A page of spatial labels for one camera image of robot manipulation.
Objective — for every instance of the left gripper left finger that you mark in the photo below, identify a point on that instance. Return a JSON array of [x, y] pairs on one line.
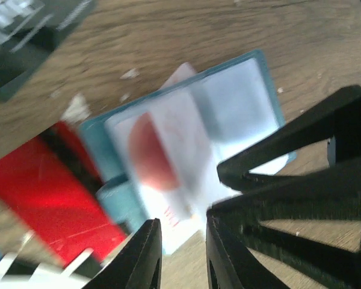
[[138, 265]]

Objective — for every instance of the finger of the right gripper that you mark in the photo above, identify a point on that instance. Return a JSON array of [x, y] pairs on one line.
[[295, 222], [337, 118]]

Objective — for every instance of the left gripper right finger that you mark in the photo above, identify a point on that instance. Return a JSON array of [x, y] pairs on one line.
[[229, 263]]

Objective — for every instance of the white card red circle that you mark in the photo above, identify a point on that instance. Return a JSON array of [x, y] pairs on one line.
[[147, 155]]

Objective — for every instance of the teal card holder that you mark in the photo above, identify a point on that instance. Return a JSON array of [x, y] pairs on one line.
[[239, 107]]

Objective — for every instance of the white card red print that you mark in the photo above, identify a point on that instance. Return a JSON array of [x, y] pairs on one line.
[[181, 130]]

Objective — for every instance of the red card in pile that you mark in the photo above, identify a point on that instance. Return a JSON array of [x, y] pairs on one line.
[[50, 183]]

